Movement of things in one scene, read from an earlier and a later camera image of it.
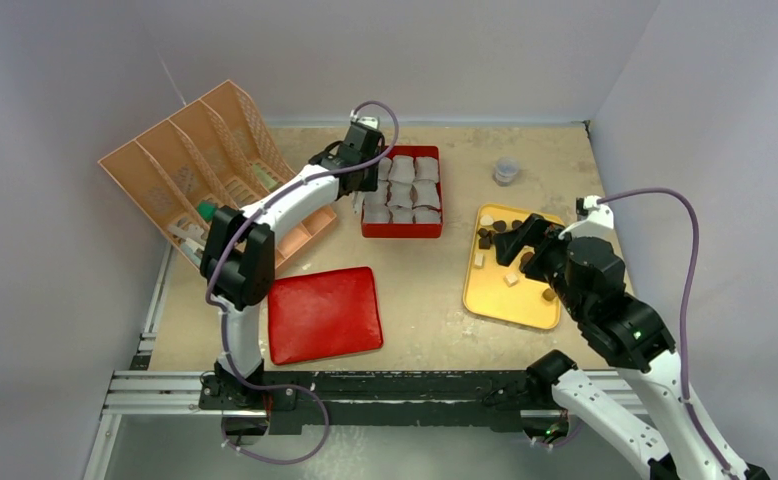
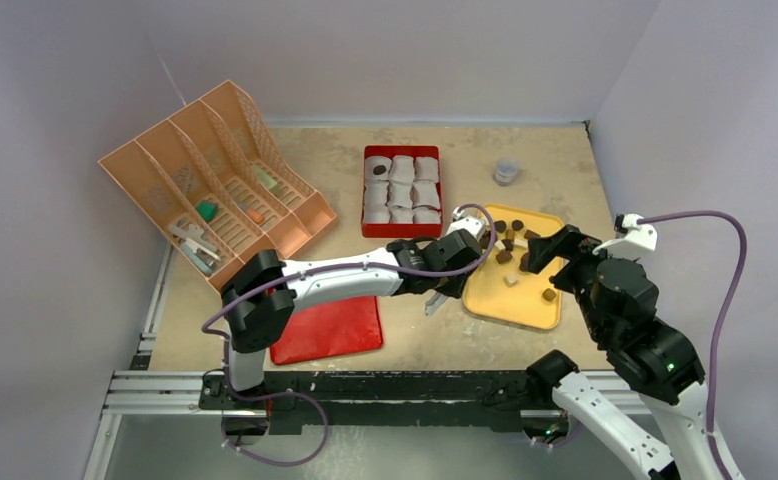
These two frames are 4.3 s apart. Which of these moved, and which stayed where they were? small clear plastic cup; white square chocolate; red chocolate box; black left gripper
Moved: black left gripper
Stayed: white square chocolate; small clear plastic cup; red chocolate box
